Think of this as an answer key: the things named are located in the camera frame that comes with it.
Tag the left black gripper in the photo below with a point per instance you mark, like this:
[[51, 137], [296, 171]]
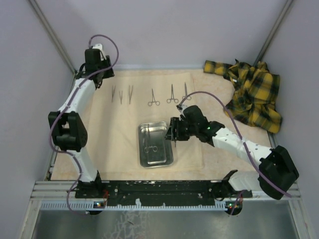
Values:
[[109, 73]]

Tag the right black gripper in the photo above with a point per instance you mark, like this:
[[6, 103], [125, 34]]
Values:
[[173, 133]]

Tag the steel instrument tray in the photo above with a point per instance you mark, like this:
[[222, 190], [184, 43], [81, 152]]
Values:
[[152, 134]]

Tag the steel hemostat forceps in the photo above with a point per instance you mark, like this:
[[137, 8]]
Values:
[[153, 101]]

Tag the steel surgical scissors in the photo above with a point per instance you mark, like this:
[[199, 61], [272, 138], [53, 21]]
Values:
[[186, 96]]

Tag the long steel tweezers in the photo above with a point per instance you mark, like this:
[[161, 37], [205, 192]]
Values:
[[130, 92]]

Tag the short steel tweezers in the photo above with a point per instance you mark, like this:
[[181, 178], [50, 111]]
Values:
[[121, 97]]

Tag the beige cloth wrap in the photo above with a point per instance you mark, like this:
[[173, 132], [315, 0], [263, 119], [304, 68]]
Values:
[[113, 128]]

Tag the steel clamp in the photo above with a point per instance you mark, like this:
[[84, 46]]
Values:
[[147, 149]]

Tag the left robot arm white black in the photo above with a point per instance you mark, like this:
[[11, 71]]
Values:
[[68, 134]]

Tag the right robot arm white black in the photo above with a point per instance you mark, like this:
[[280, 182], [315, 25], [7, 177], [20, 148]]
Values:
[[274, 170]]

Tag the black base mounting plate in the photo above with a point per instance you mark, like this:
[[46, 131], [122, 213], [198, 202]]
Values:
[[157, 200]]

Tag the yellow plaid shirt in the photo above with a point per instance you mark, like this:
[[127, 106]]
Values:
[[255, 93]]

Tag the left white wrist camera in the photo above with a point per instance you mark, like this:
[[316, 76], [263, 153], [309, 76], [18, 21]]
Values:
[[99, 46]]

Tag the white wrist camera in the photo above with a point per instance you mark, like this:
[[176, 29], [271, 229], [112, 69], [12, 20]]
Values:
[[99, 46], [181, 108]]

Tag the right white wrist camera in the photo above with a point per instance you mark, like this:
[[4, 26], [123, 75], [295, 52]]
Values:
[[181, 108]]

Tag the left aluminium corner post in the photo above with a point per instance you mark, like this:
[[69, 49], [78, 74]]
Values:
[[57, 43]]

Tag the aluminium corner post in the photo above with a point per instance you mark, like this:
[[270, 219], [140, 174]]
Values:
[[274, 30], [57, 43]]

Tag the white slotted cable duct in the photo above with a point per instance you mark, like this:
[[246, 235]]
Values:
[[138, 206]]

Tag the aluminium front rail frame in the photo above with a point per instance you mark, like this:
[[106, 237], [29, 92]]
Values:
[[115, 189]]

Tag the right aluminium corner post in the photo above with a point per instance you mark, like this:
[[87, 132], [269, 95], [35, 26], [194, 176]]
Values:
[[274, 30]]

